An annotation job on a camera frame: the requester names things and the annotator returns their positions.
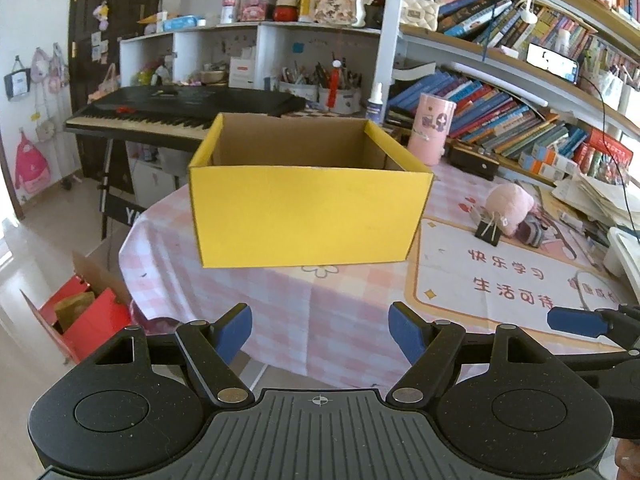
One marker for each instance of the row of leaning books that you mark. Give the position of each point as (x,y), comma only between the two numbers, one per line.
(492,118)

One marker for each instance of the pink backpack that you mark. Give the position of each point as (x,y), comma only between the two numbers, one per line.
(32,173)

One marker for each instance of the yellow cardboard box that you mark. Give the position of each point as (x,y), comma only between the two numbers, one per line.
(268,192)

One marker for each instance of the white shelf unit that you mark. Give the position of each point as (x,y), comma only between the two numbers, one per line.
(329,65)

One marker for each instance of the pink cartoon desk mat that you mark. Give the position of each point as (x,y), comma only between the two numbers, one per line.
(453,274)

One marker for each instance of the pink cylindrical humidifier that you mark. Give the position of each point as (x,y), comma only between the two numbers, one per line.
(430,128)

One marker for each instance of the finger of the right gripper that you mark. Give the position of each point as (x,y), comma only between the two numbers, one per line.
(620,325)

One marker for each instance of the dark brown wooden device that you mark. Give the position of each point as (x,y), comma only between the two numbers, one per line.
(473,159)

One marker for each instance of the white spray bottle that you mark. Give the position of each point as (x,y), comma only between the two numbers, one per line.
(375,104)

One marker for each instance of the pink plush pig toy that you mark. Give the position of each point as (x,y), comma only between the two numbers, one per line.
(508,204)

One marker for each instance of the orange blue boxed books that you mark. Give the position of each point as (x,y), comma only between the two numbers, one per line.
(548,164)

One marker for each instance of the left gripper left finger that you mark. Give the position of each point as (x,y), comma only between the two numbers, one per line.
(208,349)

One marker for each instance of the black electronic keyboard piano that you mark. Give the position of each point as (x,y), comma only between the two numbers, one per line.
(173,116)

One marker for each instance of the red cardboard box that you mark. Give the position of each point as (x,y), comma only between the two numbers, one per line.
(89,308)

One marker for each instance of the stack of loose papers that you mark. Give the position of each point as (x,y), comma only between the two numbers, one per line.
(609,204)

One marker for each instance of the black binder clip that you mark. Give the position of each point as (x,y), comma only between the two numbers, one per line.
(488,230)

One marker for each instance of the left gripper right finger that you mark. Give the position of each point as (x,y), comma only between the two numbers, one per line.
(432,350)

